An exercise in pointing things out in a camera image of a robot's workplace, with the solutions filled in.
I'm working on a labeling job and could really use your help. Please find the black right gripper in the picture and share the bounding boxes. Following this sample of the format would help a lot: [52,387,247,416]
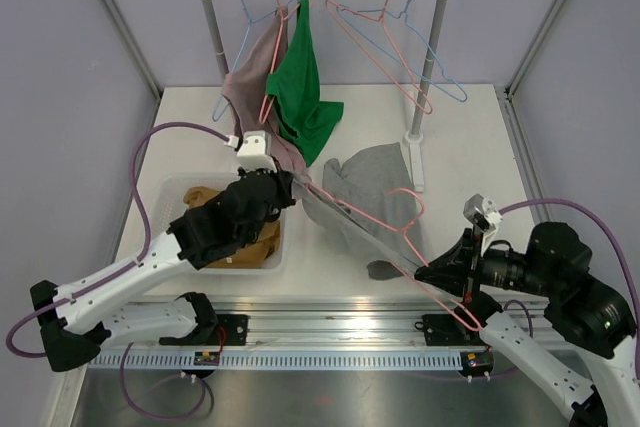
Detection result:
[415,223,559,299]

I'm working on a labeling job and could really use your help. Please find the mustard brown tank top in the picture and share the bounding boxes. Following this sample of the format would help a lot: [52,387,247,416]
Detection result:
[183,186,281,269]

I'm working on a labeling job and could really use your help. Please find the grey tank top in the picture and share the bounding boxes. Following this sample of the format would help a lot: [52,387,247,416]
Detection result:
[297,143,424,281]

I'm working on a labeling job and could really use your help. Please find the green tank top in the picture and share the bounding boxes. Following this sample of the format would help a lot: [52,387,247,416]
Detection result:
[266,0,344,166]

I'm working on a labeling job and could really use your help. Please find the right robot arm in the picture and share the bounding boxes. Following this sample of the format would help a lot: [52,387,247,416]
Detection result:
[414,222,639,426]

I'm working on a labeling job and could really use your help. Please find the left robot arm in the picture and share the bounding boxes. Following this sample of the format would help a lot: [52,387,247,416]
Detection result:
[30,170,295,372]

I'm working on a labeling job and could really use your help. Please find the mauve tank top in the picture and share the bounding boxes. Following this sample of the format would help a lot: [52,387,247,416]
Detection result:
[222,13,310,181]

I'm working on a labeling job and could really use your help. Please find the white plastic basket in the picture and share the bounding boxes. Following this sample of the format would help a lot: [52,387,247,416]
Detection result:
[117,171,291,278]

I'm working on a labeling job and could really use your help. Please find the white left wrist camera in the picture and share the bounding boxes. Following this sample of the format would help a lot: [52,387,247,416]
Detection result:
[225,130,277,172]

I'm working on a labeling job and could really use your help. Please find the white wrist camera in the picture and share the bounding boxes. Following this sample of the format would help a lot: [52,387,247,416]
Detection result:
[463,193,502,253]
[225,130,277,172]

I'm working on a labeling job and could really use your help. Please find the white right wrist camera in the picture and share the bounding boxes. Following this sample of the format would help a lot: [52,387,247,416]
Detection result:
[463,193,502,253]

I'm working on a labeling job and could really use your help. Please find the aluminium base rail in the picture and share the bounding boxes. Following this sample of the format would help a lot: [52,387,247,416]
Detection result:
[94,294,551,351]

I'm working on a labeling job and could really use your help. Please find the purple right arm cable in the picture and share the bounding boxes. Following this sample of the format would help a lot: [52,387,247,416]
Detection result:
[494,197,632,363]

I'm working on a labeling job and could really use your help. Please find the white slotted cable duct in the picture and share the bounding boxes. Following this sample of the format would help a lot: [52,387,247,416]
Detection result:
[90,349,462,371]

